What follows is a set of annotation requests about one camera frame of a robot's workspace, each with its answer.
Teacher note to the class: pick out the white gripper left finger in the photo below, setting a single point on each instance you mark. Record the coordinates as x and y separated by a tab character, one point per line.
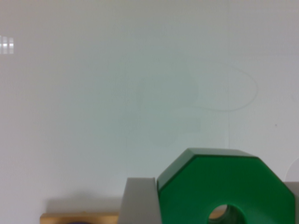
140	204

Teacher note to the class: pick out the green octagonal block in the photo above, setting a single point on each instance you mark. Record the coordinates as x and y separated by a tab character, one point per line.
223	186

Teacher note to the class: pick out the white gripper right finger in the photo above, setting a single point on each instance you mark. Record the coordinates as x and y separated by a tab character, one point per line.
294	188

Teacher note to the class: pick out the wooden peg base board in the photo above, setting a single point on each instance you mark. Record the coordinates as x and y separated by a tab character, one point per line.
88	218

